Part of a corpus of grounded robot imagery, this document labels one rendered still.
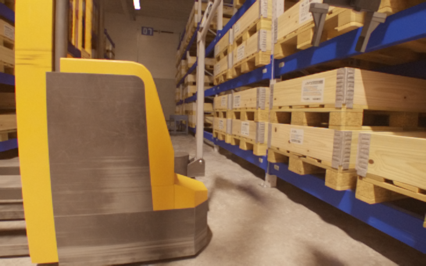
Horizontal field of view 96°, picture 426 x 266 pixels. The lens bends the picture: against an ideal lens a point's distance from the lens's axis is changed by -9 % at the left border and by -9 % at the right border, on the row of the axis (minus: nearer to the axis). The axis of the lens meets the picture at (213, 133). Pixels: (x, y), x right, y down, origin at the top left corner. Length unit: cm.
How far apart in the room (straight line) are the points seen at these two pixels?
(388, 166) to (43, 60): 151
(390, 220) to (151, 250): 111
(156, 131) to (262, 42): 161
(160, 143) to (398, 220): 112
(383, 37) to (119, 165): 134
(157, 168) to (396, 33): 123
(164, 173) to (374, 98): 123
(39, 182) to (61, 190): 12
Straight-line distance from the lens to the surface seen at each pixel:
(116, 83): 91
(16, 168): 165
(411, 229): 126
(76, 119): 94
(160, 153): 91
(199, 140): 130
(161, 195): 96
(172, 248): 109
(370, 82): 148
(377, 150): 121
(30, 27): 111
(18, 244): 136
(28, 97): 107
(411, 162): 113
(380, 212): 132
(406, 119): 176
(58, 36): 107
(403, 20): 130
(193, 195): 98
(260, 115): 213
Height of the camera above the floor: 69
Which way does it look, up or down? 5 degrees down
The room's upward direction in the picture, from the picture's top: 1 degrees clockwise
